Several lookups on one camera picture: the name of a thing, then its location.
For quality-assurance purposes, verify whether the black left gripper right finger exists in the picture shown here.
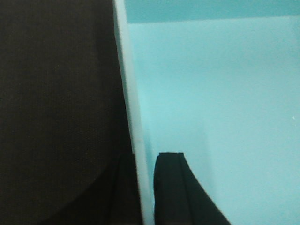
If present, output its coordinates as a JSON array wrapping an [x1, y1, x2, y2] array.
[[154, 153, 230, 225]]

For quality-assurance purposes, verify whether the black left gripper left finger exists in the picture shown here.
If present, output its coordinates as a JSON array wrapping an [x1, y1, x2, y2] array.
[[110, 153, 143, 225]]

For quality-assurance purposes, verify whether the light blue plastic bin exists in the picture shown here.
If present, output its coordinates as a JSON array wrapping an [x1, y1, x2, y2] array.
[[113, 0, 300, 225]]

